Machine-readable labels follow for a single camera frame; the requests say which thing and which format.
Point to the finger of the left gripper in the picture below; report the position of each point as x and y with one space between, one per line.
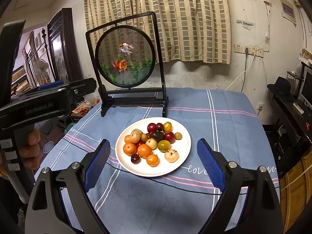
81 87
50 85

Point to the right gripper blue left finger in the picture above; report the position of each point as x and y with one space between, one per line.
93 164

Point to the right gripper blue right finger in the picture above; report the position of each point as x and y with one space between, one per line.
209 158

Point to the tan round fruit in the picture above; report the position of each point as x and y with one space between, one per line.
171 156

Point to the orange tangerine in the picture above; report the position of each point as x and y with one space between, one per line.
144 151

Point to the small red tomato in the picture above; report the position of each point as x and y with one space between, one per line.
140 142

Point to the person's left hand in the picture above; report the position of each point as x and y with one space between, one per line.
30 152

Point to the clear plastic bag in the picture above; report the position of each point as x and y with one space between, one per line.
91 99

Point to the dark wooden framed mirror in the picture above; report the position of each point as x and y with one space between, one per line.
62 45

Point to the dark maroon plum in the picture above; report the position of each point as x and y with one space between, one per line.
135 158

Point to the grey plastic cup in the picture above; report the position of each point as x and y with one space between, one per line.
48 147

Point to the blue plaid tablecloth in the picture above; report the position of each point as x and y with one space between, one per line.
181 201

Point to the olive green round fruit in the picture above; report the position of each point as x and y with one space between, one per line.
164 146

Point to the white round plate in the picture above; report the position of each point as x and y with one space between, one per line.
182 146

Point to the small yellow fruit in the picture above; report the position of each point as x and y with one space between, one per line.
144 137

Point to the black framed goldfish screen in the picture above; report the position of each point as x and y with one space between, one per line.
127 61

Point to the brown potato-like fruit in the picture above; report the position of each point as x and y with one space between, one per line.
152 143

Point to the dark purple passion fruit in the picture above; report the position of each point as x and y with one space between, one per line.
158 136

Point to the large red plum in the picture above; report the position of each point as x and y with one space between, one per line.
152 127

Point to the cardboard box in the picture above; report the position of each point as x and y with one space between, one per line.
295 191

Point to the black hat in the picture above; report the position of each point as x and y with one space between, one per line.
281 88

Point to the computer monitor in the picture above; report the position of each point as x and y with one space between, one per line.
305 93

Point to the beige checked curtain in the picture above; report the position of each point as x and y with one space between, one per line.
189 30

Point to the white wall socket strip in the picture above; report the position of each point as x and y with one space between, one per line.
250 50

